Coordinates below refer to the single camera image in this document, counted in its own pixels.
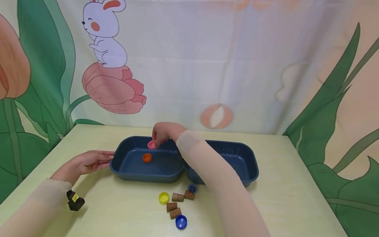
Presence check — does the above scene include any blue bottle cap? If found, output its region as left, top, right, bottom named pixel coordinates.
left=175, top=215, right=188, bottom=230

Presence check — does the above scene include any person's right forearm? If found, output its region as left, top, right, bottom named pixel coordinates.
left=176, top=130, right=270, bottom=237

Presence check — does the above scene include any black wrist band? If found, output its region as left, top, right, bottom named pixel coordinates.
left=66, top=190, right=86, bottom=212

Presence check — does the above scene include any person's left hand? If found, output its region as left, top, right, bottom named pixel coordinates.
left=50, top=150, right=115, bottom=185

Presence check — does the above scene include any person's right hand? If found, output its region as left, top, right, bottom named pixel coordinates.
left=151, top=122, right=188, bottom=149

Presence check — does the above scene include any person's left forearm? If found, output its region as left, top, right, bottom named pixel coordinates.
left=0, top=178, right=73, bottom=237

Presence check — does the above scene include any dark blue plastic tray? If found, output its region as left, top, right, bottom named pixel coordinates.
left=109, top=136, right=186, bottom=183
left=184, top=140, right=260, bottom=188

